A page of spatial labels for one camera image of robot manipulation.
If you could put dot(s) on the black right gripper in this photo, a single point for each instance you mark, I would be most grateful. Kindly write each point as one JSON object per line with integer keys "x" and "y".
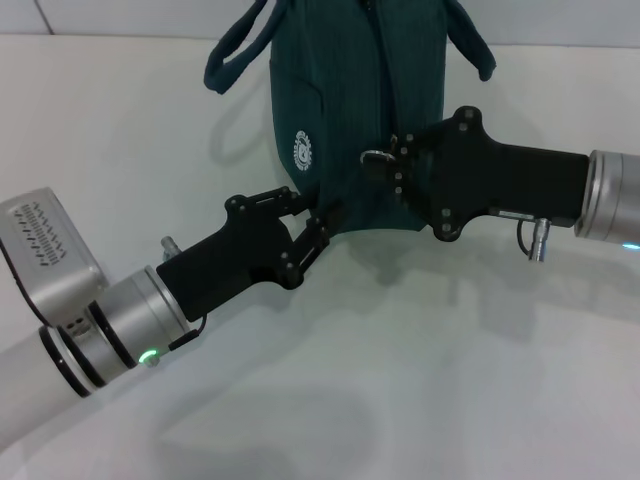
{"x": 500, "y": 180}

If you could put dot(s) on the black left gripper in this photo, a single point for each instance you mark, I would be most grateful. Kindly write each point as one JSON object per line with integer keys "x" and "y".
{"x": 235, "y": 260}

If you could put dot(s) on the teal fabric lunch bag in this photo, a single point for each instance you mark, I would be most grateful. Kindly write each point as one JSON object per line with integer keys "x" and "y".
{"x": 350, "y": 100}

